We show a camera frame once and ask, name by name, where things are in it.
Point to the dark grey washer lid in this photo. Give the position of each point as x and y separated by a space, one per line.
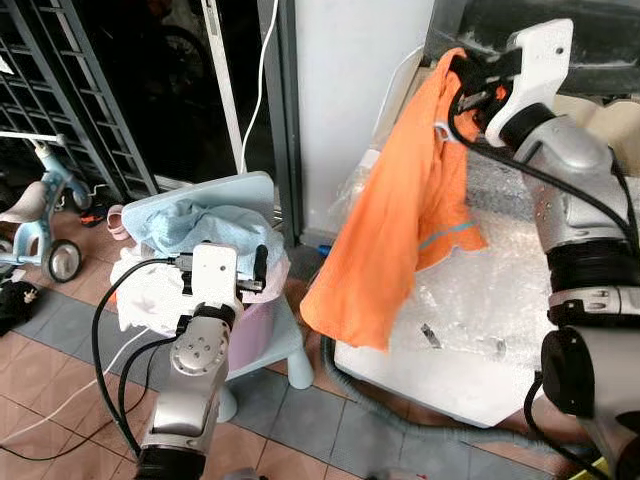
600 40

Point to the dark metal grille gate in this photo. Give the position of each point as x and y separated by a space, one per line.
70 90

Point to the light blue child tricycle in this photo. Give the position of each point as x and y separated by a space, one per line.
45 215

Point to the white cloth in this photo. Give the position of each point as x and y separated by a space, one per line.
150 295

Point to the light blue plastic chair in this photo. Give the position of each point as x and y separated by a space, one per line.
225 190

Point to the white pole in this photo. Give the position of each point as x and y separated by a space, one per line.
222 80

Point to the orange shirt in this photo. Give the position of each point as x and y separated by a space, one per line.
400 220

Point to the beige sink basin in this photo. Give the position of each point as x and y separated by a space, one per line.
600 120

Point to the light blue cloth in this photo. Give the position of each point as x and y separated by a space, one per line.
200 225

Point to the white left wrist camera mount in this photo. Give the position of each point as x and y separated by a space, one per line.
215 272

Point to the pink plastic basin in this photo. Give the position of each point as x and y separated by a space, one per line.
255 335

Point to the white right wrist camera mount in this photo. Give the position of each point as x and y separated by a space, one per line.
535 75

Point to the white washing machine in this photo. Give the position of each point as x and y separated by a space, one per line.
450 380

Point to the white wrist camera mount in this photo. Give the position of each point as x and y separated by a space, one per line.
535 75
215 272

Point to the pink slipper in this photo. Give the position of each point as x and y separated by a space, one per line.
116 222

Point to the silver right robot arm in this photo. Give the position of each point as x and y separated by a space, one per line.
585 230

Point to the black toy on floor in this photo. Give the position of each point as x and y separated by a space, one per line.
15 305

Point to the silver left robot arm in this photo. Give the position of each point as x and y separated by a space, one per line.
195 370

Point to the clear bubble wrap sheet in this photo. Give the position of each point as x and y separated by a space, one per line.
490 290

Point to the grey door frame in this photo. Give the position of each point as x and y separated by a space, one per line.
282 120

